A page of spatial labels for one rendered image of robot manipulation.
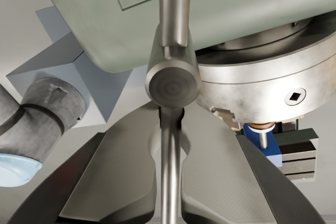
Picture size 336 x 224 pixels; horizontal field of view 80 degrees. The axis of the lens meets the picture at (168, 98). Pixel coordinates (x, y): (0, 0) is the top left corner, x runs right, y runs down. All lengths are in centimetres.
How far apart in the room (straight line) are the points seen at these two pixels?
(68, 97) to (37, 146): 14
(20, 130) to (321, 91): 53
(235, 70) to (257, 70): 3
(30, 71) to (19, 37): 151
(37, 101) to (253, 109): 45
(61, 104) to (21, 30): 157
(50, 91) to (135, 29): 33
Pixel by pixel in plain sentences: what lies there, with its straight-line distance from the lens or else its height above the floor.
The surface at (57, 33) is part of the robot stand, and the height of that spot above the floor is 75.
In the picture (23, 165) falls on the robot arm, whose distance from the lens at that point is 47.
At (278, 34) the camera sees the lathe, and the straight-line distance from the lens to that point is 37.
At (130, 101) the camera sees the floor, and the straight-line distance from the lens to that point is 197.
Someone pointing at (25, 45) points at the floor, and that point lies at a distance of 211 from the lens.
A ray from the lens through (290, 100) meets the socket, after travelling 38.
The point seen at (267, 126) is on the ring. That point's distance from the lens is 58.
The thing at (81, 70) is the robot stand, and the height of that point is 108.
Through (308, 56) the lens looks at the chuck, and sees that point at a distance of 35.
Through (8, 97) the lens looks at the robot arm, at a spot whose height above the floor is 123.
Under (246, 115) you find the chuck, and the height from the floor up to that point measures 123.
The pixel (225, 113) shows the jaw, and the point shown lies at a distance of 40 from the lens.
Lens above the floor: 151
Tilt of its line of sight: 54 degrees down
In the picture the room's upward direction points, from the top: 171 degrees counter-clockwise
